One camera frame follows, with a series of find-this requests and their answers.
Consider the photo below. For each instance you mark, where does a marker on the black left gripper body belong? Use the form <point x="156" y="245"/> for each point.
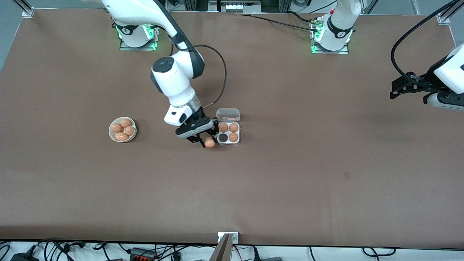
<point x="427" y="84"/>

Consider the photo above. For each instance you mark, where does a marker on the brown egg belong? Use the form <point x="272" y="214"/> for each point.
<point x="233" y="127"/>
<point x="121" y="136"/>
<point x="233" y="137"/>
<point x="116" y="127"/>
<point x="223" y="127"/>
<point x="126" y="123"/>
<point x="129" y="130"/>
<point x="210" y="143"/>

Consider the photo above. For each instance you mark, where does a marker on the clear plastic egg carton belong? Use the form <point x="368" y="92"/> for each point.
<point x="227" y="115"/>

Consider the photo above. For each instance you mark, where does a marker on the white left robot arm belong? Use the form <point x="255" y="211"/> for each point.
<point x="339" y="25"/>

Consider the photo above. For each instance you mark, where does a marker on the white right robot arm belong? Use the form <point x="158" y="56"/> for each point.
<point x="174" y="83"/>

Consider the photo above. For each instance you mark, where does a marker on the black box with orange connectors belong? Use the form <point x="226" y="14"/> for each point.
<point x="143" y="254"/>

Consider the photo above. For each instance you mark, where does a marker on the white round bowl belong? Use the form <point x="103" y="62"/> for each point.
<point x="111" y="135"/>

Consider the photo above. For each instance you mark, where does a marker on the white power strip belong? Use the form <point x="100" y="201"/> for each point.
<point x="239" y="6"/>

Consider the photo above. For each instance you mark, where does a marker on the black power adapter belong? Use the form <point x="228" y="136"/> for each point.
<point x="23" y="257"/>

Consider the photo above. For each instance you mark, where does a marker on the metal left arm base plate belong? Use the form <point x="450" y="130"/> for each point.
<point x="344" y="52"/>

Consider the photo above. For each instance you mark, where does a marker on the aluminium corner bracket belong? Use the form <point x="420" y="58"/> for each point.
<point x="28" y="12"/>
<point x="443" y="19"/>

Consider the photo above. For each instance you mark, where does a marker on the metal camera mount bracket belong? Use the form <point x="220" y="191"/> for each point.
<point x="235" y="237"/>

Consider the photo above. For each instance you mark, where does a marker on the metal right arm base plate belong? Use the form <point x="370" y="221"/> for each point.
<point x="125" y="48"/>

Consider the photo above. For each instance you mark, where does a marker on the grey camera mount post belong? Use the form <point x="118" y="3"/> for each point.
<point x="223" y="250"/>

